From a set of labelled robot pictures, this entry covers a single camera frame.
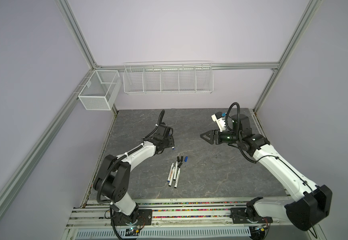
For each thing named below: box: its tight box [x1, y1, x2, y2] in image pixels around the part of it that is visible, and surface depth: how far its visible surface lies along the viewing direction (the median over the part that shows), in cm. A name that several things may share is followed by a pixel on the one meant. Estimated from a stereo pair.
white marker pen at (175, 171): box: [173, 161, 178, 181], surface depth 90 cm
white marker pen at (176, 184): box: [174, 167, 181, 189], surface depth 87 cm
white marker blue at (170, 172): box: [167, 162, 174, 183], surface depth 89 cm
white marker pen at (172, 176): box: [168, 166, 175, 187], surface depth 88 cm
